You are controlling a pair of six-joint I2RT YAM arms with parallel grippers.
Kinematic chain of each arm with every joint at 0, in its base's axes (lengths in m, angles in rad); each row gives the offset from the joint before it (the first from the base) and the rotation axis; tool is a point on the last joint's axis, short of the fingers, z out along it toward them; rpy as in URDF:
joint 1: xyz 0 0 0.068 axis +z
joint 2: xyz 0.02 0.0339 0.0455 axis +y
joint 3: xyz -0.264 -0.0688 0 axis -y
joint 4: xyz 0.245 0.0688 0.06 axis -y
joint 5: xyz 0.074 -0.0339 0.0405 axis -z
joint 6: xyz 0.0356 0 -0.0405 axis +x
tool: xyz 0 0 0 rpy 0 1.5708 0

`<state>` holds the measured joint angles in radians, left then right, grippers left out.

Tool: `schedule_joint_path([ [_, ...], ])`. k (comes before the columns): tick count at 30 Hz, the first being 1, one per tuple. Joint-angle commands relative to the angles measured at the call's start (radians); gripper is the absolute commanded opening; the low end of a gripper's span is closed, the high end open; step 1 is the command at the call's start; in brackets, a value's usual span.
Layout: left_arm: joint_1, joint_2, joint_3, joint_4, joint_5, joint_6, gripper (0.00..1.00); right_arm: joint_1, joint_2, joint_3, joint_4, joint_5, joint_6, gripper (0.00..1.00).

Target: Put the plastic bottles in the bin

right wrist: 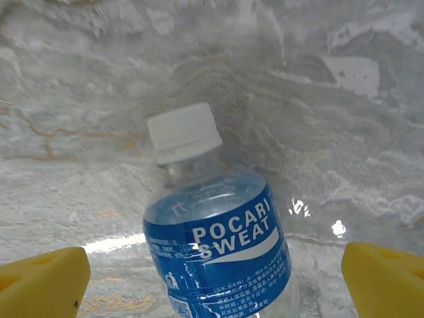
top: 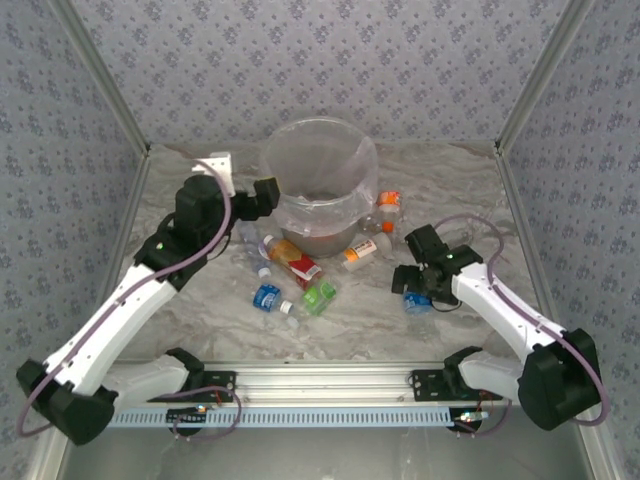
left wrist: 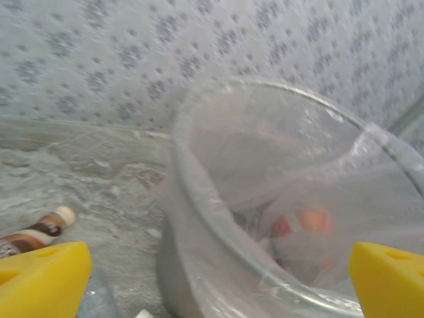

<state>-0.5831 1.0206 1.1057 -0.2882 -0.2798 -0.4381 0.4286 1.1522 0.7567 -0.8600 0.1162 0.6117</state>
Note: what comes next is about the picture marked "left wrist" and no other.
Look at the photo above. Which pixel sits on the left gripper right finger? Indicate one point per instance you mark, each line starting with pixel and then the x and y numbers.
pixel 391 288

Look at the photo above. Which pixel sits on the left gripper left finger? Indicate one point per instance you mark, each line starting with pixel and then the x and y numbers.
pixel 39 285

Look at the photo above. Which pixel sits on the clear plastic bin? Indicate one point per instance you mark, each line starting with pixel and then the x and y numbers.
pixel 180 281

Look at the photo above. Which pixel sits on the brown bottle cream cap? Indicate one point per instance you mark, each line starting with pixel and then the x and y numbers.
pixel 43 230

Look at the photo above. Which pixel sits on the orange cap plastic bottle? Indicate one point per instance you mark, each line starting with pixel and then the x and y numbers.
pixel 314 220

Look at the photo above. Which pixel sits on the clear plastic bag liner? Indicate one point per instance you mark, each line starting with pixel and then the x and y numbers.
pixel 232 165

